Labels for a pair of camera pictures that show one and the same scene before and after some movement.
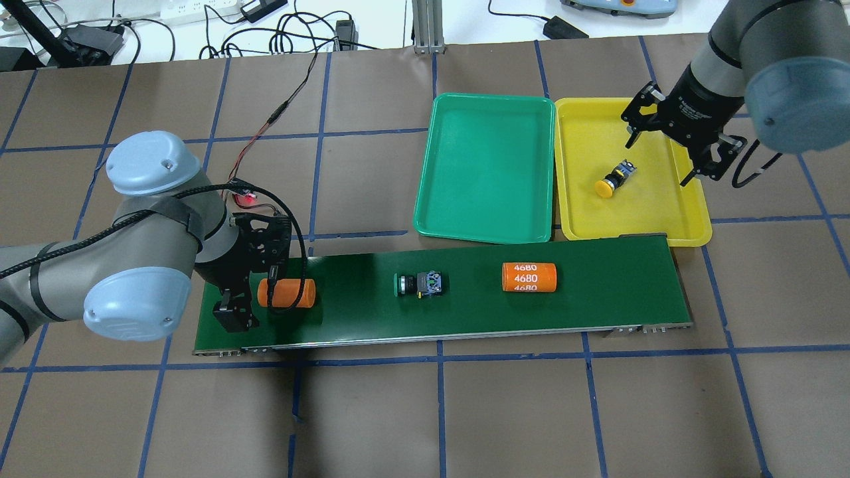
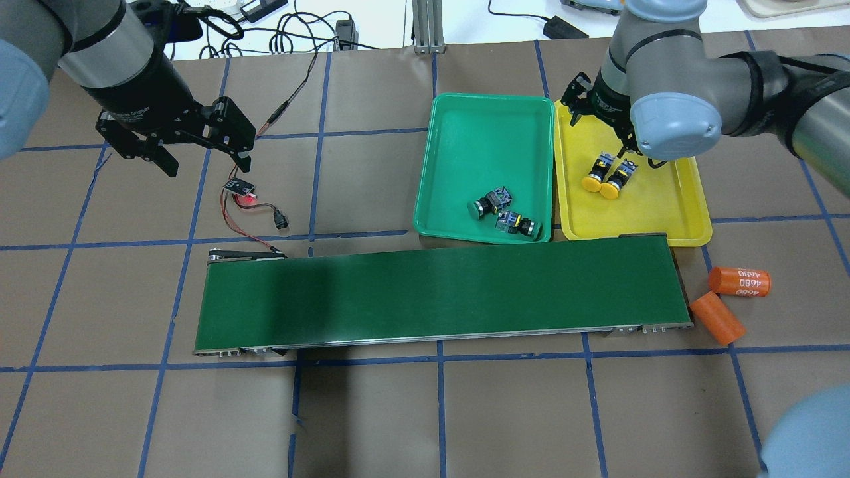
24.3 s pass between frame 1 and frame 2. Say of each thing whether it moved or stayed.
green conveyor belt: stayed
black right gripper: moved
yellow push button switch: moved
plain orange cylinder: moved
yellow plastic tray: stayed
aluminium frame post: stayed
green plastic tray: stayed
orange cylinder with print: moved
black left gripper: moved
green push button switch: moved
